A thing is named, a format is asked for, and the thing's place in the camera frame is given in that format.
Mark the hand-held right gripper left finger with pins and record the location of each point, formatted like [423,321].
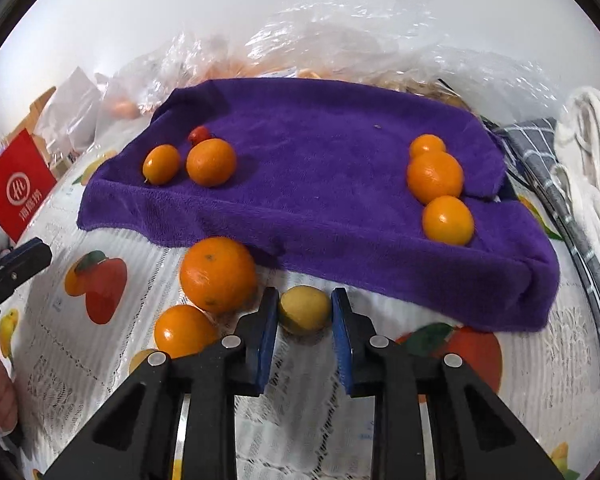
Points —
[266,342]

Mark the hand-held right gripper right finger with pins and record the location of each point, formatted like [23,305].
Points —
[341,347]

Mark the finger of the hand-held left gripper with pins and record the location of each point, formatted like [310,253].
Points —
[17,265]

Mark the yellow oval fruit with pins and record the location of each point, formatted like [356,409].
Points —
[304,309]

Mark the large orange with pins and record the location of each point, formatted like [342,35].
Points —
[218,275]

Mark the orange mandarin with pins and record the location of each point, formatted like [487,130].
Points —
[435,176]
[211,162]
[184,331]
[448,220]

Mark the purple towel covered tray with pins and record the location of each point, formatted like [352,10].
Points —
[330,185]

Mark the small oval orange kumquat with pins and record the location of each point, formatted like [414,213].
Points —
[426,144]
[161,164]

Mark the small red fruit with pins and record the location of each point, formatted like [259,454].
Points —
[199,134]

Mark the red paper bag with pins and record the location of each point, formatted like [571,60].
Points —
[17,190]

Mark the wooden chair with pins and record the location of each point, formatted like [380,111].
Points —
[42,105]

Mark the white plastic bag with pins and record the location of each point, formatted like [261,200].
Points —
[72,105]

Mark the orange fruit in bag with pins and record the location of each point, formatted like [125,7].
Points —
[125,108]

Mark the small clear plastic bag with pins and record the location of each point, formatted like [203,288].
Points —
[180,65]

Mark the bunch of brown longans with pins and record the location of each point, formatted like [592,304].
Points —
[415,85]

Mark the pile of bagged oranges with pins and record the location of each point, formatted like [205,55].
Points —
[280,67]

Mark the grey checked cloth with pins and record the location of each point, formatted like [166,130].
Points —
[560,170]

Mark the white striped towel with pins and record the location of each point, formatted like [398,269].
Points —
[590,175]

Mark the large clear plastic bag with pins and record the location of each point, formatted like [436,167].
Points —
[380,35]

